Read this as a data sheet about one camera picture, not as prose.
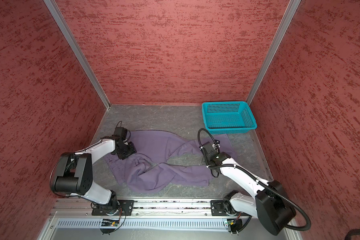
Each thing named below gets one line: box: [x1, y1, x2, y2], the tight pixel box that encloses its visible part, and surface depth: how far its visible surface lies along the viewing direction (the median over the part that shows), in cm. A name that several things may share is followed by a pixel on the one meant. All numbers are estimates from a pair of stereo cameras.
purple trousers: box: [103, 130, 237, 193], surface depth 88 cm
